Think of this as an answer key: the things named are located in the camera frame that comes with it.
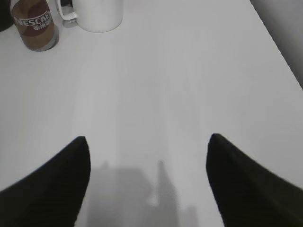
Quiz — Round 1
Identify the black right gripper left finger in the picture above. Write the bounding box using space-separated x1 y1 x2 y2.
0 136 91 227

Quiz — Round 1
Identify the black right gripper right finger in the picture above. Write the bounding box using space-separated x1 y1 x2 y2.
206 133 303 227

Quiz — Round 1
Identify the brown Nescafe coffee bottle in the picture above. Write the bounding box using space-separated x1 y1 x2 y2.
10 0 59 52

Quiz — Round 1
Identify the black mug behind bottle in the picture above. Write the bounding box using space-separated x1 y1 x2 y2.
0 0 14 32

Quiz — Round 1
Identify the white ceramic mug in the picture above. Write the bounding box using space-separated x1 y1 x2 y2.
55 0 124 33

